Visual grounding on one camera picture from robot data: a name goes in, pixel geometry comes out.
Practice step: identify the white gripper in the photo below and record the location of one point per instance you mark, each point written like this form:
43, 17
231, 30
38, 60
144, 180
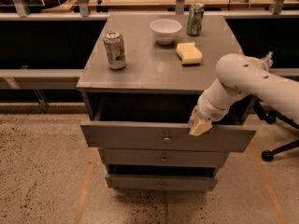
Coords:
207, 110

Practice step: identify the grey top drawer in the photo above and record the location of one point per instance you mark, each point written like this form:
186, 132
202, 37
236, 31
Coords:
157, 121

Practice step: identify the grey drawer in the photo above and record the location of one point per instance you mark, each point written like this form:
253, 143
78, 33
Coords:
157, 121
162, 157
163, 182

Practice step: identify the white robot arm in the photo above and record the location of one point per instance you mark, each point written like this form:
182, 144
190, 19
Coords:
237, 76

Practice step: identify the grey drawer cabinet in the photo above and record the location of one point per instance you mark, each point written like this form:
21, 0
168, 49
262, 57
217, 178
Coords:
237, 116

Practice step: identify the grey middle drawer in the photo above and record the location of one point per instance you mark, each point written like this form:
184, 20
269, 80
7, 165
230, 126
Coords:
162, 157

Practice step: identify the grey bottom drawer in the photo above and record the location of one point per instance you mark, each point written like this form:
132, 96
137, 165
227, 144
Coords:
163, 182

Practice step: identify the yellow sponge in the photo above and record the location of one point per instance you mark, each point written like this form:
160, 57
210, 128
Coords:
189, 53

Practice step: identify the black office chair base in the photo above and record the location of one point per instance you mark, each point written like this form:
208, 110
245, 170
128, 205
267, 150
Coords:
281, 137

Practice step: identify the white bowl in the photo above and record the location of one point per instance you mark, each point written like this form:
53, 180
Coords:
165, 31

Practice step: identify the white green soda can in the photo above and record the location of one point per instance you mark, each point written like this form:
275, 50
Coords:
114, 45

